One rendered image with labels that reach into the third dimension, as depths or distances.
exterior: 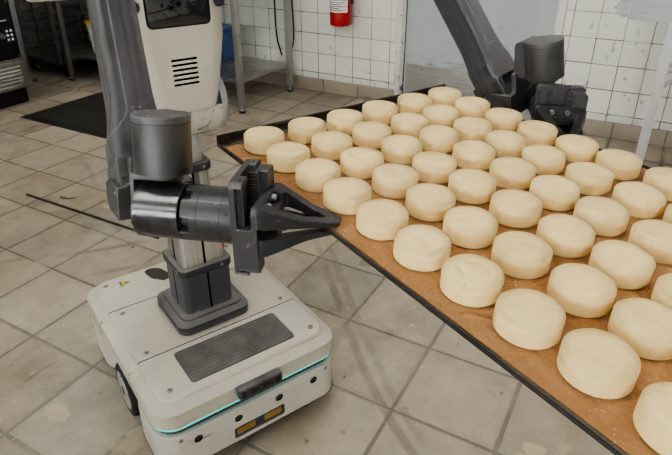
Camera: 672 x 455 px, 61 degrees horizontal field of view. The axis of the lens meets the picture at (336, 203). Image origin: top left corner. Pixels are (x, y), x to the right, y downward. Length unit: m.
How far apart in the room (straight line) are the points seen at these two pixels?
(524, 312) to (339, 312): 1.68
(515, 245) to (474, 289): 0.08
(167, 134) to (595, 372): 0.40
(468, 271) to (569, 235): 0.12
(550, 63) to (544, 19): 3.03
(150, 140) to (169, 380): 1.03
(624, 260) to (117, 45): 0.56
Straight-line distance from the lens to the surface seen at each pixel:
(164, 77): 1.35
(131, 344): 1.66
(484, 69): 0.98
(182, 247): 1.55
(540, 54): 0.92
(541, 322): 0.44
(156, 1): 1.32
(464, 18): 1.00
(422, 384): 1.85
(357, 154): 0.66
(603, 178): 0.68
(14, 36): 4.83
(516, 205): 0.58
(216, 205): 0.56
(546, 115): 0.85
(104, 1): 0.73
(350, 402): 1.78
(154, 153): 0.56
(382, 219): 0.53
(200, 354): 1.58
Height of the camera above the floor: 1.29
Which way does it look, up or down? 27 degrees down
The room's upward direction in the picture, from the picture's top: straight up
